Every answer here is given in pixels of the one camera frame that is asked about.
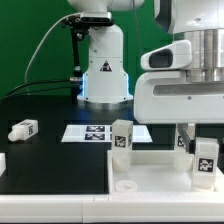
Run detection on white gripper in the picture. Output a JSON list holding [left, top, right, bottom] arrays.
[[134, 71, 224, 154]]

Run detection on grey cable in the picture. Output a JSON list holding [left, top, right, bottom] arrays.
[[23, 13, 81, 84]]

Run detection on white marker base plate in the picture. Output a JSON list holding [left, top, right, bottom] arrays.
[[62, 125, 152, 143]]

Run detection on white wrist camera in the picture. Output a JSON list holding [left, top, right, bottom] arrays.
[[140, 40, 192, 71]]

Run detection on white front fence rail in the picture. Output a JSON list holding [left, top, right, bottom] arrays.
[[0, 192, 224, 223]]

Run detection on white square table top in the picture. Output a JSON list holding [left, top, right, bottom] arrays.
[[107, 150, 224, 196]]

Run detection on black cables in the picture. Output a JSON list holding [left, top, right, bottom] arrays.
[[0, 78, 81, 103]]

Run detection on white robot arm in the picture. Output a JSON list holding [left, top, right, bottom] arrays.
[[67, 0, 224, 124]]

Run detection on white left fence block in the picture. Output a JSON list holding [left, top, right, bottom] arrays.
[[0, 153, 6, 176]]

